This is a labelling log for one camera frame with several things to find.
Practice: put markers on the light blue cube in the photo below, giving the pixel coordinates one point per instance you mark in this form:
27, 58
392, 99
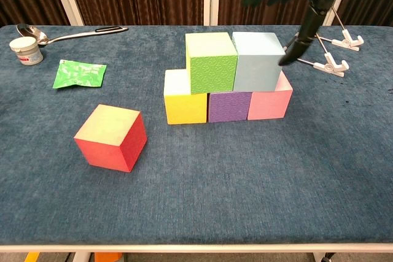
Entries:
258, 70

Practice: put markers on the pink cube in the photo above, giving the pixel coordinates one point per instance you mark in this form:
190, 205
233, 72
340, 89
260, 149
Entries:
268, 105

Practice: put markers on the green cube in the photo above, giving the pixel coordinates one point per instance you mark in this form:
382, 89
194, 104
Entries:
213, 73

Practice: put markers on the yellow cube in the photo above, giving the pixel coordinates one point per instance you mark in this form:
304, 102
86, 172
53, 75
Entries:
185, 110

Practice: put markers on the red cube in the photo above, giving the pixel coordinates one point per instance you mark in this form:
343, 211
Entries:
104, 139

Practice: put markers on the purple cube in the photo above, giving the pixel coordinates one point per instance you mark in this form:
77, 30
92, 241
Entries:
228, 107

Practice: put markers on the blue table mat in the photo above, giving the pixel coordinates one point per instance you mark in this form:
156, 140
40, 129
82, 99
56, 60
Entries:
215, 197

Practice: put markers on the green foil packet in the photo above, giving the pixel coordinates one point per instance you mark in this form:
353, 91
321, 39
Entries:
80, 73

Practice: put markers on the metal ladle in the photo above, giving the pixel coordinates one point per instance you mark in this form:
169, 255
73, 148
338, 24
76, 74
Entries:
30, 32

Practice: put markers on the small white jar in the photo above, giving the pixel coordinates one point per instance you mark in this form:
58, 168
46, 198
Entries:
26, 51

